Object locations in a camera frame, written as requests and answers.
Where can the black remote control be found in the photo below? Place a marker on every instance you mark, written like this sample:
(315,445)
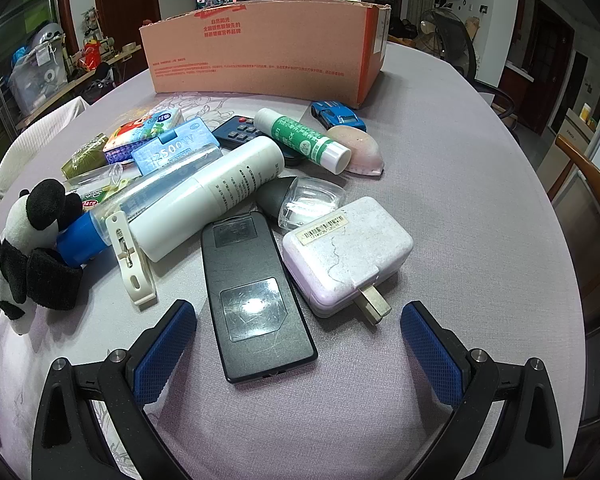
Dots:
(250,300)

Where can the white plastic clip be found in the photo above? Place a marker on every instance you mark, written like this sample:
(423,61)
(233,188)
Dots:
(130,260)

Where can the clear plastic storage bin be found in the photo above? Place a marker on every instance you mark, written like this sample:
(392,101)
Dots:
(35,75)

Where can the colourful tissue packet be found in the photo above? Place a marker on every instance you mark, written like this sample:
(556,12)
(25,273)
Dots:
(135,135)

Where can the white cloth over chair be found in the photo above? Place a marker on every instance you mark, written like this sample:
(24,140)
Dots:
(35,130)

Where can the blue plug adapter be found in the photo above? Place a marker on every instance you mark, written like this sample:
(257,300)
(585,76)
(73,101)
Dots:
(175,147)

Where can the small green red packet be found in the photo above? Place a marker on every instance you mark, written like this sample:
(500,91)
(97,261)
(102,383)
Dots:
(97,199)

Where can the small black round object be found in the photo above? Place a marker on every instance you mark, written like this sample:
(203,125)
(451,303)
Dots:
(294,160)

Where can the standing fan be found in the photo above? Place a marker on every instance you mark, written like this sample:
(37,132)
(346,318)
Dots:
(442,30)

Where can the grey egg-shaped object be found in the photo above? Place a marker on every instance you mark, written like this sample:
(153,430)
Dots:
(275,195)

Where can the brown cardboard box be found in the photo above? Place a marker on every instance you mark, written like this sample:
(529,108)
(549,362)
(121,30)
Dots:
(260,45)

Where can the pink seashell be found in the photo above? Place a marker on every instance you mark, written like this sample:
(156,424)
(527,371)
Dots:
(362,152)

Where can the green snack packet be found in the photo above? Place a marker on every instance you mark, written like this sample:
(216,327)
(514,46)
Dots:
(82,157)

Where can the dark remote with buttons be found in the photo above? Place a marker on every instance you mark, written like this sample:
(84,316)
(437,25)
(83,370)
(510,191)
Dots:
(237,131)

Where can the wooden chair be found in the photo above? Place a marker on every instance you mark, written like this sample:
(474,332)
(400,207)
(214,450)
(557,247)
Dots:
(590,200)

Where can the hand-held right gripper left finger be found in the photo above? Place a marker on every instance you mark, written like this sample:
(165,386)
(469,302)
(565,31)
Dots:
(165,350)

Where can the white green glue stick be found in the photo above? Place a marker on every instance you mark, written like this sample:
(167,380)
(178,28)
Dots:
(300,137)

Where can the panda plush toy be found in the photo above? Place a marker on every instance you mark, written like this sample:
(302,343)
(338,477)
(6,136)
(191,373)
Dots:
(25,225)

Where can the small clear plastic vial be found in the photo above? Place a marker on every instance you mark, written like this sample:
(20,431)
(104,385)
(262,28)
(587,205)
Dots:
(97,176)

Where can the white cylindrical bottle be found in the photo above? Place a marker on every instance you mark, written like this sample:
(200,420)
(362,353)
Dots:
(205,200)

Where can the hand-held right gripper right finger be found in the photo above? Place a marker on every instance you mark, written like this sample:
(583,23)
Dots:
(430,355)

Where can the grey cloth-covered desktop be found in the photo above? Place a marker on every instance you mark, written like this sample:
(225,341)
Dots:
(480,210)

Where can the clear tube with blue cap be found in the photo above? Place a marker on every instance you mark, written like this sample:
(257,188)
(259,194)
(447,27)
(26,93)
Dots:
(80,240)

